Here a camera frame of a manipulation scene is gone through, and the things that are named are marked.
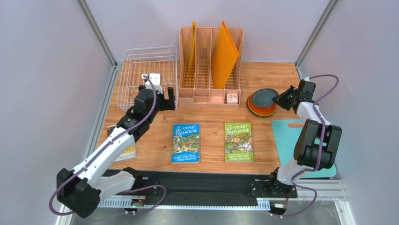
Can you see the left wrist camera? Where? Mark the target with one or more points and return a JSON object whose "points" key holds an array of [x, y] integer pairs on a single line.
{"points": [[153, 81]]}

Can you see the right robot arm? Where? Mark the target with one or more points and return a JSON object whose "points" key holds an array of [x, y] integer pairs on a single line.
{"points": [[318, 141]]}

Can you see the large orange folder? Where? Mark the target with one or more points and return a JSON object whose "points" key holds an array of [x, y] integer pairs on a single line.
{"points": [[224, 57]]}

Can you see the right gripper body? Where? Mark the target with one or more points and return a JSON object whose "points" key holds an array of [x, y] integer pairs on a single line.
{"points": [[287, 99]]}

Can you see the white power adapter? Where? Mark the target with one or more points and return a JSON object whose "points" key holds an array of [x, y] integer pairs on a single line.
{"points": [[232, 98]]}

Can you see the blue treehouse book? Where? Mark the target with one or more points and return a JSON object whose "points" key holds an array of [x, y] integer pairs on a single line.
{"points": [[185, 144]]}

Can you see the black base mat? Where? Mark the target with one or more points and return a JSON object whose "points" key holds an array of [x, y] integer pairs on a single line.
{"points": [[210, 189]]}

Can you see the aluminium frame rail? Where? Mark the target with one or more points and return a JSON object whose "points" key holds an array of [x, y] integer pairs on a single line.
{"points": [[327, 190]]}

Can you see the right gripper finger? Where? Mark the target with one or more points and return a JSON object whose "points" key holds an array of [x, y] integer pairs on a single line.
{"points": [[284, 97], [282, 103]]}

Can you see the green treehouse book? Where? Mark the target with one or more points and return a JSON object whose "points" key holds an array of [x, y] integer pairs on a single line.
{"points": [[238, 145]]}

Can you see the lime green plate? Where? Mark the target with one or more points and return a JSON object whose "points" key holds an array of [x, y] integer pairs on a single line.
{"points": [[264, 115]]}

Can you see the black plate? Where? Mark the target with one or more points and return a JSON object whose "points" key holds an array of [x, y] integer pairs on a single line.
{"points": [[264, 98]]}

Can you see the orange plate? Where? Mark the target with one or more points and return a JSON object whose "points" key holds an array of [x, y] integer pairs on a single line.
{"points": [[261, 110]]}

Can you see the pink plastic file organizer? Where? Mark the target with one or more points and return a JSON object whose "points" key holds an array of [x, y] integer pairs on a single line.
{"points": [[202, 93]]}

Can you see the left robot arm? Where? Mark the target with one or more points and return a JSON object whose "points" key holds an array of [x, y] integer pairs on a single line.
{"points": [[82, 188]]}

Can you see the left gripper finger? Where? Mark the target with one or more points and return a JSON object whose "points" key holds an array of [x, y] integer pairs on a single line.
{"points": [[160, 105], [170, 102]]}

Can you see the thin orange folder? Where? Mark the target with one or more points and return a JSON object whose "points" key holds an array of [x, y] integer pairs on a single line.
{"points": [[192, 53]]}

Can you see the white wire dish rack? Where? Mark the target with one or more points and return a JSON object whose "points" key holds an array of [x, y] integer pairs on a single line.
{"points": [[145, 61]]}

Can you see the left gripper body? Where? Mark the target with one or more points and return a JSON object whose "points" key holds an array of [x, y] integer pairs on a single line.
{"points": [[141, 87]]}

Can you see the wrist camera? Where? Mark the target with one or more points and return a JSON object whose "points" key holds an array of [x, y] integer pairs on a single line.
{"points": [[306, 87], [153, 81]]}

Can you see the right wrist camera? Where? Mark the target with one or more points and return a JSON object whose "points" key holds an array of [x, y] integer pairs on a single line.
{"points": [[306, 87]]}

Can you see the yellow book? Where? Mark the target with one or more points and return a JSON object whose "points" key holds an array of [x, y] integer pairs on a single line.
{"points": [[129, 153]]}

